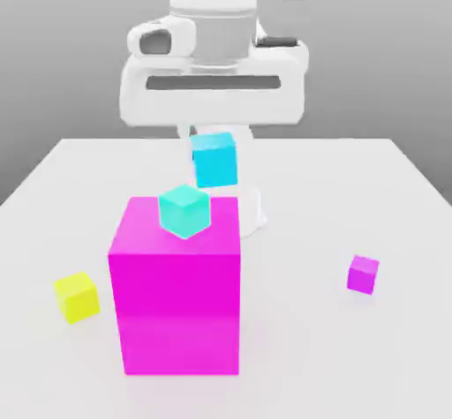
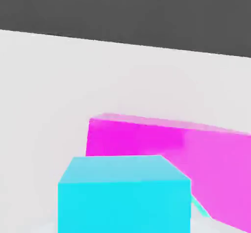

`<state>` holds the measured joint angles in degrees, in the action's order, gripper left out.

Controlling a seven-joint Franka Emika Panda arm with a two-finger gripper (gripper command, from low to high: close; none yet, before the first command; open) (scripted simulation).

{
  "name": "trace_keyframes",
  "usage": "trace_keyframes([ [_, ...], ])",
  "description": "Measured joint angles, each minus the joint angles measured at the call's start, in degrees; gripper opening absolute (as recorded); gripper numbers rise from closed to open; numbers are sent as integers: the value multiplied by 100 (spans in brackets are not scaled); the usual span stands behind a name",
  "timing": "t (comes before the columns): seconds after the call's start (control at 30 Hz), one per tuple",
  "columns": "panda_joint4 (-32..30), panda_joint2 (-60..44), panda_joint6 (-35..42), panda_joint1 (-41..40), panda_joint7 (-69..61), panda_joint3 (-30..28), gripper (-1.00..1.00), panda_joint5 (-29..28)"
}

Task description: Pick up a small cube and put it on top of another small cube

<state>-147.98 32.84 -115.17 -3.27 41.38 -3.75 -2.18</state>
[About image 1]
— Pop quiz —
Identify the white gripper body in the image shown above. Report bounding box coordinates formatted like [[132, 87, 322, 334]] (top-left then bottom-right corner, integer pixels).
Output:
[[118, 40, 311, 129]]

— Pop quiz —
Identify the small cyan cube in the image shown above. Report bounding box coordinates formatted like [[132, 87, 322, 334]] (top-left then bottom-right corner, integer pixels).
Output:
[[190, 131, 238, 190]]

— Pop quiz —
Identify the small turquoise cube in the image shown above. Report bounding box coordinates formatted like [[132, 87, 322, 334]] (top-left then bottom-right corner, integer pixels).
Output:
[[157, 183, 212, 241]]

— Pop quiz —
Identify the small purple cube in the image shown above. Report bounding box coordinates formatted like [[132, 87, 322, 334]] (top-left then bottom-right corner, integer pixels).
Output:
[[346, 254, 381, 297]]

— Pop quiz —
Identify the small yellow cube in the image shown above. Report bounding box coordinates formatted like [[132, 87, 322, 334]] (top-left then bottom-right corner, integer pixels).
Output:
[[53, 271, 102, 325]]

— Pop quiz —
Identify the large magenta box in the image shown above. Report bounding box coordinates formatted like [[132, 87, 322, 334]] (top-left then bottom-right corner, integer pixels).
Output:
[[107, 195, 243, 378]]

